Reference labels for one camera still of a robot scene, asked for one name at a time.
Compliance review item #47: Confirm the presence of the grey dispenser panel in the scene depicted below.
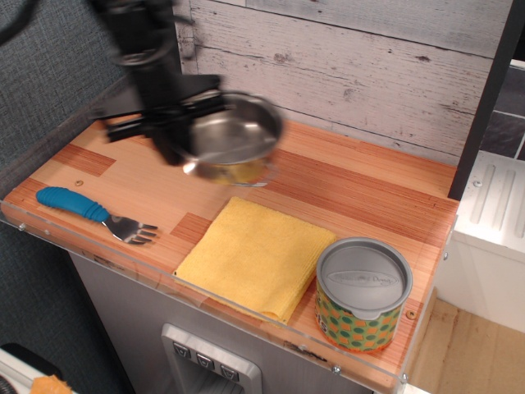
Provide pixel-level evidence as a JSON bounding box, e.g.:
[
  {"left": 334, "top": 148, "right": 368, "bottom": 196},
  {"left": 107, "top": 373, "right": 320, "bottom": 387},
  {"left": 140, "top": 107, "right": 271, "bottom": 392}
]
[{"left": 162, "top": 323, "right": 263, "bottom": 393}]

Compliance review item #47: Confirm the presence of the blue handled fork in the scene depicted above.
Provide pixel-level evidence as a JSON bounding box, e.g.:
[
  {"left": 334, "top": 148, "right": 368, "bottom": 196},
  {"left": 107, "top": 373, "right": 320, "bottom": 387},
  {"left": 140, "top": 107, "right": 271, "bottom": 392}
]
[{"left": 36, "top": 186, "right": 158, "bottom": 245}]

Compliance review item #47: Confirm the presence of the yellow folded cloth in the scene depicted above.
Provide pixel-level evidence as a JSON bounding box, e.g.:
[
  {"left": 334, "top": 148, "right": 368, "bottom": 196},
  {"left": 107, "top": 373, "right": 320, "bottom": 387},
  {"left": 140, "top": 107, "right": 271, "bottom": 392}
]
[{"left": 176, "top": 197, "right": 336, "bottom": 324}]

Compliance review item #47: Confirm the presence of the clear acrylic edge guard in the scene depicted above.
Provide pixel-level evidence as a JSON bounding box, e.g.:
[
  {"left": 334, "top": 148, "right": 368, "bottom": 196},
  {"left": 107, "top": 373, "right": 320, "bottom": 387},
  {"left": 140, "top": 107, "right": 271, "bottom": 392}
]
[{"left": 2, "top": 202, "right": 407, "bottom": 393}]

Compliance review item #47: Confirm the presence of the patterned can with grey lid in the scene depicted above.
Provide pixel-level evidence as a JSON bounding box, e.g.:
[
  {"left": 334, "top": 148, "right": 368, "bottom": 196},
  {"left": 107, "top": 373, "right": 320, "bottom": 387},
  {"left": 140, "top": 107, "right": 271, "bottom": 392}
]
[{"left": 315, "top": 237, "right": 413, "bottom": 353}]

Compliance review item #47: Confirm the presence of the dark grey right post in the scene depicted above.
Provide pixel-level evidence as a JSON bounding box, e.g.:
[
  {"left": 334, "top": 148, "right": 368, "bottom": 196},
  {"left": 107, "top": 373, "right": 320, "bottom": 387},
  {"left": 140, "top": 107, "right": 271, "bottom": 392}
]
[{"left": 448, "top": 0, "right": 524, "bottom": 201}]

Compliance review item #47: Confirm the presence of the stainless steel pot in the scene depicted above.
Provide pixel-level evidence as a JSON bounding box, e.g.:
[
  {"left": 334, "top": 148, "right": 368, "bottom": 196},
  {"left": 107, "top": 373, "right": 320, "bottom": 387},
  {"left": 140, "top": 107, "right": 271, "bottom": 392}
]
[{"left": 178, "top": 91, "right": 284, "bottom": 187}]

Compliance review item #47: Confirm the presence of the orange cloth piece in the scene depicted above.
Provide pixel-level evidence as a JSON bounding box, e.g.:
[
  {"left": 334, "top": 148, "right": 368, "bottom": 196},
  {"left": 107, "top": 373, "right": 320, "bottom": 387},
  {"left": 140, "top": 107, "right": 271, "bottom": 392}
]
[{"left": 30, "top": 375, "right": 73, "bottom": 394}]

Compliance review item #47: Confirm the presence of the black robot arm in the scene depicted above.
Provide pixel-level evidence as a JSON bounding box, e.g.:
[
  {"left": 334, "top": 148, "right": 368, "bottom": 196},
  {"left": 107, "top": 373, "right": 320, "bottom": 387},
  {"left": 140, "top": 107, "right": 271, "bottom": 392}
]
[{"left": 90, "top": 1, "right": 225, "bottom": 166}]

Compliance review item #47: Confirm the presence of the white plastic appliance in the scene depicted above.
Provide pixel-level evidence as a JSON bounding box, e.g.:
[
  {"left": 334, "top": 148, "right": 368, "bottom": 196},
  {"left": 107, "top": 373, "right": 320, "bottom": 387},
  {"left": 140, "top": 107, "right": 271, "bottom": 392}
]
[{"left": 434, "top": 152, "right": 524, "bottom": 332}]

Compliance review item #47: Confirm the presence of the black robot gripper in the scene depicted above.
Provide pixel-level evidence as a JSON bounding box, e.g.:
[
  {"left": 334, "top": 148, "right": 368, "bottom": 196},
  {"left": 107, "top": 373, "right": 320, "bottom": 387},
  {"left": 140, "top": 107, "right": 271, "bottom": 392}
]
[{"left": 94, "top": 61, "right": 225, "bottom": 167}]

